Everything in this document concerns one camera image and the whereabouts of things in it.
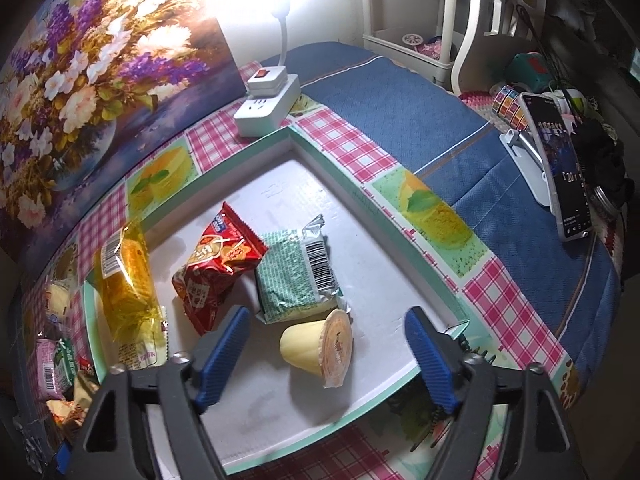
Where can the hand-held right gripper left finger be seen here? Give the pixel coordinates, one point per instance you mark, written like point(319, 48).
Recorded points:
point(222, 355)

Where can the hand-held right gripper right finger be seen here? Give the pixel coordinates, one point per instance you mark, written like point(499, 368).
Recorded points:
point(430, 355)

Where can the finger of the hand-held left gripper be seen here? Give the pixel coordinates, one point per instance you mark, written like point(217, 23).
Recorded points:
point(64, 457)

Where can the tan bread packet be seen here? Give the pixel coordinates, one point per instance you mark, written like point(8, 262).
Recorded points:
point(70, 405)

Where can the white cardboard tray green rim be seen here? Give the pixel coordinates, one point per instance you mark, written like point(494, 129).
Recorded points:
point(280, 400)

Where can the yellow jelly cup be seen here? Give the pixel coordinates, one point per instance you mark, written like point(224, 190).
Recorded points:
point(310, 342)

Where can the pink snack packet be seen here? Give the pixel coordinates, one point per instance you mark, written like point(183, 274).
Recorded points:
point(47, 370)

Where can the red snack packet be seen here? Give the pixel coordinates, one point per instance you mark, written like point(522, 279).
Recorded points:
point(215, 265)

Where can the small dark red wafer packet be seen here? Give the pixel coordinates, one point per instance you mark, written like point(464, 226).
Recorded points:
point(86, 366)

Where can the green white biscuit packet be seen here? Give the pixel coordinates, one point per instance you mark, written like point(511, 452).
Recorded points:
point(67, 362)

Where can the green checked cake packet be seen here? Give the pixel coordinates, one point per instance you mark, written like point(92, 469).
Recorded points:
point(290, 270)

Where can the yellow cake packet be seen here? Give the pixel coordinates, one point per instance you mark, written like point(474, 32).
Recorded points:
point(125, 285)

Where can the round bun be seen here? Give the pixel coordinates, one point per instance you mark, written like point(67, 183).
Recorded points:
point(57, 300)

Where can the crumpled foil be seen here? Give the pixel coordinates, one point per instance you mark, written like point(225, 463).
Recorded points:
point(30, 440)

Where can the white phone stand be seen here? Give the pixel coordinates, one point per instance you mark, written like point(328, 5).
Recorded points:
point(525, 150)

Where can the smartphone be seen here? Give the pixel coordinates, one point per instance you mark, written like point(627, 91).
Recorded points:
point(560, 170)

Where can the metal jar lid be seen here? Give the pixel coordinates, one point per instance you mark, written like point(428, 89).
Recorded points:
point(607, 202)

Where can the white power socket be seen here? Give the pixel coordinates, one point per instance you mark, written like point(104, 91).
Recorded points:
point(265, 120)

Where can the blue cloth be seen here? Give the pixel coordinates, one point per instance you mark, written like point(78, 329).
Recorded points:
point(425, 110)

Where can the pink white crochet mat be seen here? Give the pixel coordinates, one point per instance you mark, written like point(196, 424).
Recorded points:
point(475, 100)

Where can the black cloth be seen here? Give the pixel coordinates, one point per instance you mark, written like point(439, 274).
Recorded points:
point(600, 155)

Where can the white green cup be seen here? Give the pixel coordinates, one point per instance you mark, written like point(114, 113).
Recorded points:
point(570, 102)

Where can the flower painting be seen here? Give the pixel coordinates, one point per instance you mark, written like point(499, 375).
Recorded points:
point(100, 85)

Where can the teal toy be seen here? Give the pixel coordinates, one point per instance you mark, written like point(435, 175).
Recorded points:
point(530, 70)

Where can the pink patterned item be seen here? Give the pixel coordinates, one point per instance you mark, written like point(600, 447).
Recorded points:
point(437, 50)

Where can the white round lattice disc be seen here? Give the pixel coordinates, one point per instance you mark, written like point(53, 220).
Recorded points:
point(413, 39)

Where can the white adapter red switch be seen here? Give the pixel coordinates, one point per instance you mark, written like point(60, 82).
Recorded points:
point(265, 80)

